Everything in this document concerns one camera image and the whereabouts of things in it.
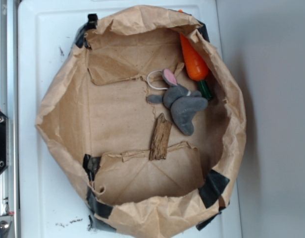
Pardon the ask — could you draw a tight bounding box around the brown wood chip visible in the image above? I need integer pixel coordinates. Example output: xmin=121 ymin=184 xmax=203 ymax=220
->
xmin=149 ymin=113 xmax=172 ymax=161

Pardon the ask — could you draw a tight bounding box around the white plastic tray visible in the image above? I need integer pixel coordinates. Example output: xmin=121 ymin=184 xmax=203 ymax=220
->
xmin=17 ymin=0 xmax=244 ymax=238

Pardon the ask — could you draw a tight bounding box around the grey plush bunny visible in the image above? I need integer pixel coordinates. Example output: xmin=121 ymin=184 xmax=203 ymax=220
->
xmin=146 ymin=68 xmax=208 ymax=136

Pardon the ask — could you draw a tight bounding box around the orange plastic carrot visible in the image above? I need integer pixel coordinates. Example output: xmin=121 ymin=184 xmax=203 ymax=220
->
xmin=180 ymin=34 xmax=213 ymax=101

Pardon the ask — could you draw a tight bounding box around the brown paper bag tray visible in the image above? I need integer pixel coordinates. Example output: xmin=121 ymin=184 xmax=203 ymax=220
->
xmin=36 ymin=5 xmax=246 ymax=238

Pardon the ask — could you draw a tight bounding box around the aluminium frame rail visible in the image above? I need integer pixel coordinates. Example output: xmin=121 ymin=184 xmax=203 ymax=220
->
xmin=0 ymin=0 xmax=20 ymax=238

